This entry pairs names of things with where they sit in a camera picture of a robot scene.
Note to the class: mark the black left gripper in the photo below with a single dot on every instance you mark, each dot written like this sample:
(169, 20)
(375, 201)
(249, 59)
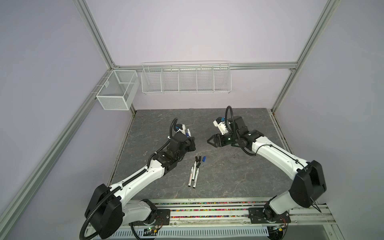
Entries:
(190, 141)

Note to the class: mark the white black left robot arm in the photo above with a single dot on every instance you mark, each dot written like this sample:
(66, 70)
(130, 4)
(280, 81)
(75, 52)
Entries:
(109, 207)

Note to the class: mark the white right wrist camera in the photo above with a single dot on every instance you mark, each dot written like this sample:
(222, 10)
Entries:
(221, 125)

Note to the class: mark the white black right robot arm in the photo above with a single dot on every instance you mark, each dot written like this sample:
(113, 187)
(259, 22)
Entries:
(308, 177)

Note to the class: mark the white mesh square basket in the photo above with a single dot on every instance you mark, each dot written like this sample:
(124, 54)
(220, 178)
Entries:
(118, 91)

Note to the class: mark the white wire long basket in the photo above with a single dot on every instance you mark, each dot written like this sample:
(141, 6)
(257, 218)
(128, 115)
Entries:
(193, 77)

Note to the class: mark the white marker pen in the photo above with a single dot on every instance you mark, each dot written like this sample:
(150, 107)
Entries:
(196, 178)
(190, 178)
(194, 171)

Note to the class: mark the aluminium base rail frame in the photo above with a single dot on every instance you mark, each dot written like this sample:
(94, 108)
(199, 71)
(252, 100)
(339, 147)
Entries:
(219, 218)

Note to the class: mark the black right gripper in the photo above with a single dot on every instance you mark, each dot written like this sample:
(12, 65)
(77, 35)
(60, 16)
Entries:
(217, 139)

